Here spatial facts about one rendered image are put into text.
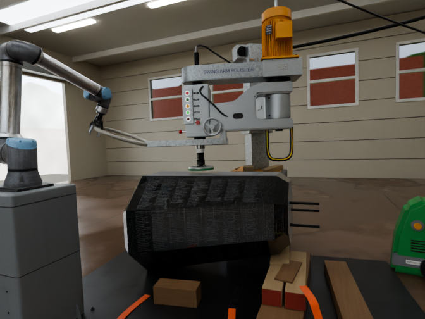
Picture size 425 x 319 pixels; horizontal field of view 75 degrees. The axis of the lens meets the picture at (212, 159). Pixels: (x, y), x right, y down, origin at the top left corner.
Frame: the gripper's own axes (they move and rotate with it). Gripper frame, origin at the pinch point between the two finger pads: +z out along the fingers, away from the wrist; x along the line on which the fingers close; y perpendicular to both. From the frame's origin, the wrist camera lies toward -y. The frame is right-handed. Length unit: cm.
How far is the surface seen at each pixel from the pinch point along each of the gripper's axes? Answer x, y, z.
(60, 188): -13, 72, 26
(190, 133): 66, 39, -29
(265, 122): 113, 65, -57
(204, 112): 70, 42, -48
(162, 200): 55, 58, 25
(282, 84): 114, 66, -89
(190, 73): 52, 30, -74
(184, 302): 76, 104, 74
